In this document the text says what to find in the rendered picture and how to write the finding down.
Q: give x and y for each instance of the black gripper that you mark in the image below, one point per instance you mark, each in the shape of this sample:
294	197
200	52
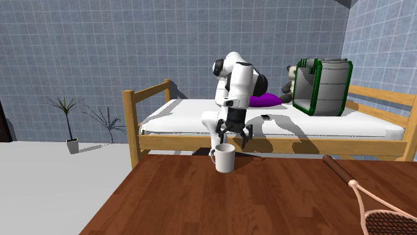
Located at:
236	117

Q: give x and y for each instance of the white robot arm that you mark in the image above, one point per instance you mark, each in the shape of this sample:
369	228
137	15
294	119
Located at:
241	81

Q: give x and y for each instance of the white mug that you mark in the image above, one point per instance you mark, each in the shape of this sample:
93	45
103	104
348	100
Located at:
225	159

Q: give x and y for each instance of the small black phone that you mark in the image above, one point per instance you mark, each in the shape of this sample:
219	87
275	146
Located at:
265	117

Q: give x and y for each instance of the purple pillow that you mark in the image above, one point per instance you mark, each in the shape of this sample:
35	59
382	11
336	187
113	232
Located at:
265	100

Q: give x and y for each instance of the wooden bed with white mattress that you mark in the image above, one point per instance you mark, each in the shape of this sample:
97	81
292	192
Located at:
182	114

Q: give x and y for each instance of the grey and white teddy bear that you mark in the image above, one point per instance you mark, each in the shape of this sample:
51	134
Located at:
288	88

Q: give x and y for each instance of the potted plant in white pot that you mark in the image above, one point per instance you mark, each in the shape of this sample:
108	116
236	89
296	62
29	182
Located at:
72	145

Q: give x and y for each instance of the grey box with green frame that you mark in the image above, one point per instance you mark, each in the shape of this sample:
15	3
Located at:
329	88

